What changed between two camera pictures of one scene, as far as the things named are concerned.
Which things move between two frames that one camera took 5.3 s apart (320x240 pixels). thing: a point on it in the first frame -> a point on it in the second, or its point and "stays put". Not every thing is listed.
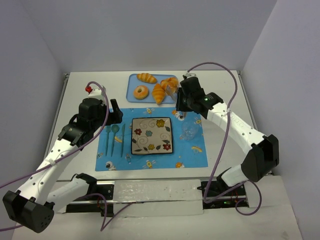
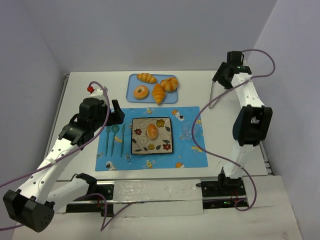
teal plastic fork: [108, 129] stays put
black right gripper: [181, 100] -> [223, 75]
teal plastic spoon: [115, 128] stays put
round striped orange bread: [170, 85] stays put
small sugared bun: [170, 89] -> [152, 131]
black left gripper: [115, 114] stays put
